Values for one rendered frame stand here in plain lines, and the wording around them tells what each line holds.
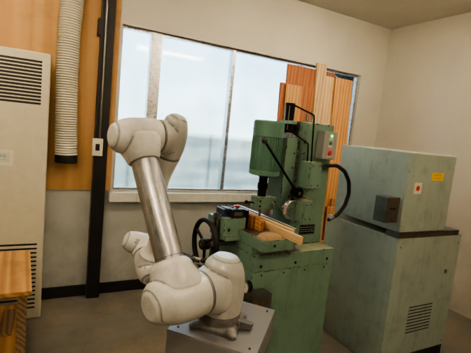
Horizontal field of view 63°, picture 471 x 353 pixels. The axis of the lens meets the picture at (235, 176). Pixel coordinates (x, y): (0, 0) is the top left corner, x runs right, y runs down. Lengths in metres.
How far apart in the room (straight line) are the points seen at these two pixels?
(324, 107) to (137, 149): 2.82
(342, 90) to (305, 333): 2.51
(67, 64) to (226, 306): 2.09
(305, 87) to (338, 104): 0.42
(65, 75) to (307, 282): 2.09
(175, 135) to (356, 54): 3.16
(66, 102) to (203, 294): 1.97
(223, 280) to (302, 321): 1.11
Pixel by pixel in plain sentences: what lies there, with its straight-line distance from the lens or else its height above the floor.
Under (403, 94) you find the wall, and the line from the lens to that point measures 4.50.
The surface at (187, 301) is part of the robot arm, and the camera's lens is 1.30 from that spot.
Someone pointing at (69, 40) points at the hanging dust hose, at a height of 1.92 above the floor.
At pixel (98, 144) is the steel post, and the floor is 1.23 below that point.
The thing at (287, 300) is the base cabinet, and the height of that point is 0.52.
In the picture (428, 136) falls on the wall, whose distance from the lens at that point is 4.25.
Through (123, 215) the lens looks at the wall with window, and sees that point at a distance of 3.29.
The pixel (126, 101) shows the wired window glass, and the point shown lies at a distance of 3.26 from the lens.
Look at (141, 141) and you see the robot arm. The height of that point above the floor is 1.36.
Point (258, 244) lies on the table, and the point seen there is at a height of 0.87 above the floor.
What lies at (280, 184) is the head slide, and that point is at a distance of 2.22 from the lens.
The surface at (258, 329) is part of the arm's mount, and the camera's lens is 1.56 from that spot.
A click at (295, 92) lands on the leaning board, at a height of 1.84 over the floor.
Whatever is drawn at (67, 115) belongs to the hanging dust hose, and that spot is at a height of 1.42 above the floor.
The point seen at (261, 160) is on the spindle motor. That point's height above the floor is 1.28.
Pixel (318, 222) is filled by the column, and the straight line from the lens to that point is 2.40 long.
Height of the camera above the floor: 1.43
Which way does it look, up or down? 7 degrees down
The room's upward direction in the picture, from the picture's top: 6 degrees clockwise
